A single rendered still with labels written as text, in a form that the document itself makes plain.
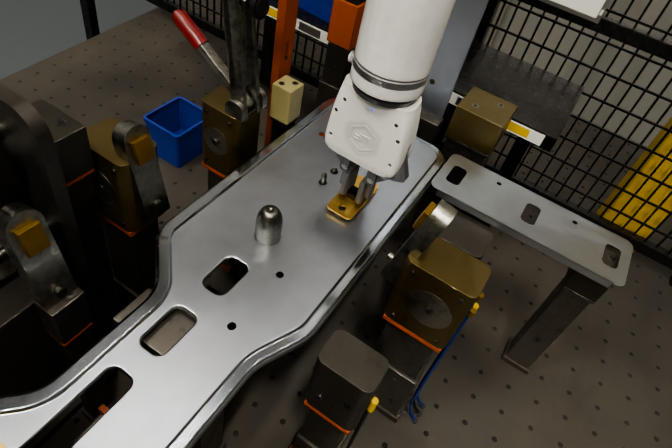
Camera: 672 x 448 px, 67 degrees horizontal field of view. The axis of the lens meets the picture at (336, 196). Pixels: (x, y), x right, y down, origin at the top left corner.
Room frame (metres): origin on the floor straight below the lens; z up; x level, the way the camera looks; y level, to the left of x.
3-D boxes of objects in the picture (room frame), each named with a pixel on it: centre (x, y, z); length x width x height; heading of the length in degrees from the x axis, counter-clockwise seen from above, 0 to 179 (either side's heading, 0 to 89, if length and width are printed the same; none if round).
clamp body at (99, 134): (0.43, 0.28, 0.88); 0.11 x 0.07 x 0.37; 68
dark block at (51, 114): (0.38, 0.31, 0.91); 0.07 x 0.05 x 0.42; 68
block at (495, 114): (0.72, -0.20, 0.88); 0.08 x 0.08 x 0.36; 68
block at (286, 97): (0.64, 0.11, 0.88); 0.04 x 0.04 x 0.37; 68
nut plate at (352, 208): (0.50, -0.02, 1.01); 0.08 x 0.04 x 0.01; 158
